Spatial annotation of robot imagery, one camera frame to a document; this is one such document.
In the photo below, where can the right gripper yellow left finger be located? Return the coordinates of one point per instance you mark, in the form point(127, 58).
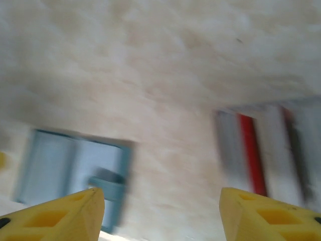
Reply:
point(62, 221)

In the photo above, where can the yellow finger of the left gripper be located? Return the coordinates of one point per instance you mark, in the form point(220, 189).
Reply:
point(2, 160)

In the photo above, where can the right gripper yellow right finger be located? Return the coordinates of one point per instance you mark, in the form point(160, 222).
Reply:
point(263, 221)

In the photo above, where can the teal card holder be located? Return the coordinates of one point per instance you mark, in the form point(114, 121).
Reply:
point(62, 163)

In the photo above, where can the silver card stack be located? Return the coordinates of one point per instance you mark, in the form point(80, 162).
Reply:
point(273, 150)

